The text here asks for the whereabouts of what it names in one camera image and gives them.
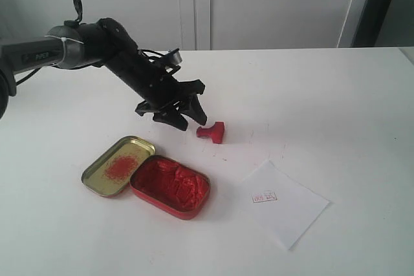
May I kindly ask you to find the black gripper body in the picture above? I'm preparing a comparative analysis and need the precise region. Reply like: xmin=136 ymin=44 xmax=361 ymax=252
xmin=109 ymin=52 xmax=205 ymax=116

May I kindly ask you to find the red stamp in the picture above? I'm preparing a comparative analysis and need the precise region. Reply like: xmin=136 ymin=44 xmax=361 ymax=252
xmin=196 ymin=122 xmax=225 ymax=144

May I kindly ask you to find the red ink tin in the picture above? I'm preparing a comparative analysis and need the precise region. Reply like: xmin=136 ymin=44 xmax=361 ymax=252
xmin=129 ymin=155 xmax=211 ymax=220

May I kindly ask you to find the white paper sheet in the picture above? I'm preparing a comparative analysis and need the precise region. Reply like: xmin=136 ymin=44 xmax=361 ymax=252
xmin=235 ymin=160 xmax=329 ymax=250

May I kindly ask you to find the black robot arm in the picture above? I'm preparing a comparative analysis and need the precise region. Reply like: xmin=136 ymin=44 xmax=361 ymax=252
xmin=1 ymin=18 xmax=207 ymax=131

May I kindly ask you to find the white cabinet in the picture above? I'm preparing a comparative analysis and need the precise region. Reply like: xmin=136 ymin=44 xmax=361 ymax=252
xmin=1 ymin=0 xmax=366 ymax=50

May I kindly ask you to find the gold tin lid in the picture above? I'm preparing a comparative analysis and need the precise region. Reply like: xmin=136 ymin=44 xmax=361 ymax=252
xmin=81 ymin=136 xmax=155 ymax=198

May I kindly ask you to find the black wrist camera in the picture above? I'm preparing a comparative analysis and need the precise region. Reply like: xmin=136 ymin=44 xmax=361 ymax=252
xmin=158 ymin=48 xmax=182 ymax=71

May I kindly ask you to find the black cable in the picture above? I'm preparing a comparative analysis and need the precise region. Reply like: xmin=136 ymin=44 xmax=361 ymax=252
xmin=14 ymin=0 xmax=182 ymax=115

